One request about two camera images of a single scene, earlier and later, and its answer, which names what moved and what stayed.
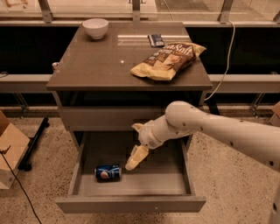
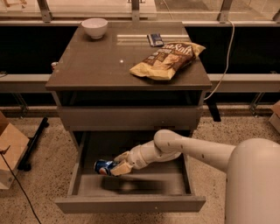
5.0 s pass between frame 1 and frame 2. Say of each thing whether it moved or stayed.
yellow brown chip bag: stayed
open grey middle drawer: stayed
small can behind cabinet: stayed
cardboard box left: stayed
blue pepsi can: moved
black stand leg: stayed
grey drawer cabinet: stayed
